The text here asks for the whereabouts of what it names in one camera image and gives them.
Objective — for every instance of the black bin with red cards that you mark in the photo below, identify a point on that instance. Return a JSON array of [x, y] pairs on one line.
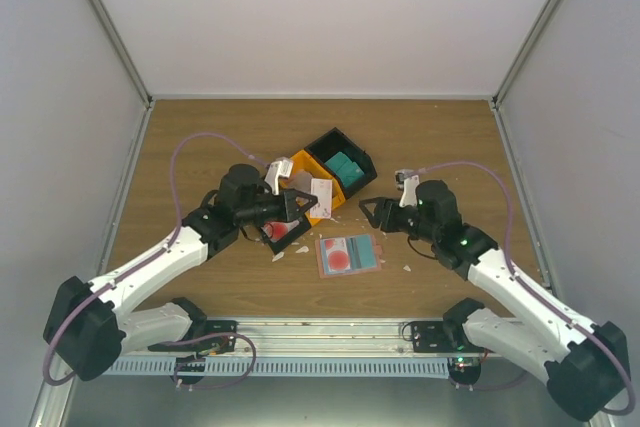
[[278, 247]]

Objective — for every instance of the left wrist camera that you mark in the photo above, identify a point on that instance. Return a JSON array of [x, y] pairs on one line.
[[280, 168]]

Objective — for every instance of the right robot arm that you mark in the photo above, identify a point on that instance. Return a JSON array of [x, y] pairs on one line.
[[582, 364]]

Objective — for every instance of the teal card stack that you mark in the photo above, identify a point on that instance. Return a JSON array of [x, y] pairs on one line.
[[347, 171]]

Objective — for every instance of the pink leather card holder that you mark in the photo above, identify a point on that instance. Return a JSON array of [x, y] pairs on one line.
[[353, 259]]

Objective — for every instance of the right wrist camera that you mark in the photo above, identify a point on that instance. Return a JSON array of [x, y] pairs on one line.
[[406, 182]]

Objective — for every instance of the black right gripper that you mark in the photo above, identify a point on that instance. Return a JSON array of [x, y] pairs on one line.
[[385, 212]]

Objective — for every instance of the red circle credit card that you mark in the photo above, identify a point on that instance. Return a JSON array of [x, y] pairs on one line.
[[336, 257]]

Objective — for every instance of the slotted cable duct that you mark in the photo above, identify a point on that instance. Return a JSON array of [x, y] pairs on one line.
[[286, 367]]

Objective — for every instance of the red circle card stack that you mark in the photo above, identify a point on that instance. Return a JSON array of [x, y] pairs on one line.
[[276, 231]]

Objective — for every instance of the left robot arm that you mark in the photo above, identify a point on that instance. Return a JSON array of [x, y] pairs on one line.
[[91, 324]]

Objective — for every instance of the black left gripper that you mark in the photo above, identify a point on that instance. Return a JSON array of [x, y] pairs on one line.
[[289, 203]]

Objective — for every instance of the white patterned card stack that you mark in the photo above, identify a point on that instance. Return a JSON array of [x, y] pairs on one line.
[[303, 181]]

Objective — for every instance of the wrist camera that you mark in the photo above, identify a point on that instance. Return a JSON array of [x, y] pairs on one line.
[[280, 168], [406, 182]]

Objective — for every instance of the black bin with teal cards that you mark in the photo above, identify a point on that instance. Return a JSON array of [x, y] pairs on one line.
[[335, 141]]

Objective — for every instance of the teal credit card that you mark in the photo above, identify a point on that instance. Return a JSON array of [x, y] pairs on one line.
[[365, 252]]

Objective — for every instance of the aluminium mounting rail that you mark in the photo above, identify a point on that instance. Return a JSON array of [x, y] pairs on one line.
[[312, 337]]

